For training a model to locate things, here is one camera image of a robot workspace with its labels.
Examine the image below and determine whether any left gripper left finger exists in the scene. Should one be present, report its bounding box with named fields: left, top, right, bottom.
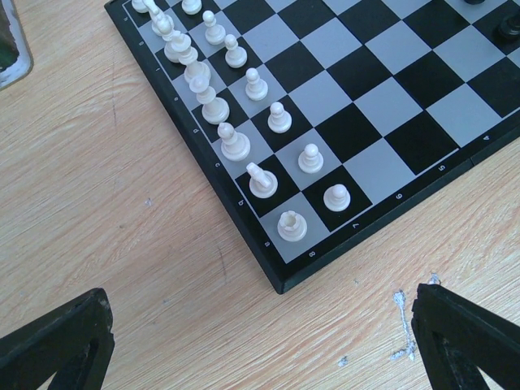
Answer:
left=1, top=288, right=115, bottom=389

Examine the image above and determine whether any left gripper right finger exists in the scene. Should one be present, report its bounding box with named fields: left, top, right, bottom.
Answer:
left=411, top=284, right=519, bottom=389

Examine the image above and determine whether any black and grey chessboard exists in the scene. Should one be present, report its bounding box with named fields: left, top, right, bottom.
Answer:
left=105, top=1, right=519, bottom=293

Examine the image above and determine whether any white pawn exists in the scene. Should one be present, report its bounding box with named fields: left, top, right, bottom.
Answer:
left=245, top=67, right=268, bottom=101
left=323, top=184, right=351, bottom=212
left=298, top=143, right=324, bottom=174
left=224, top=34, right=248, bottom=68
left=202, top=10, right=226, bottom=46
left=267, top=102, right=292, bottom=133

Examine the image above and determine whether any white rook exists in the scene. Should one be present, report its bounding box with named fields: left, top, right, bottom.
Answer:
left=277, top=210, right=307, bottom=242

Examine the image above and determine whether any white knight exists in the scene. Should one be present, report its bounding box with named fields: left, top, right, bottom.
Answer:
left=246, top=162, right=278, bottom=199

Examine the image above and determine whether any white bishop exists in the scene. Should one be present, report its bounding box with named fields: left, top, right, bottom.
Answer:
left=218, top=122, right=251, bottom=162

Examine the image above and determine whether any black pawn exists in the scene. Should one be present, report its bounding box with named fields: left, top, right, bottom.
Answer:
left=495, top=13, right=519, bottom=41

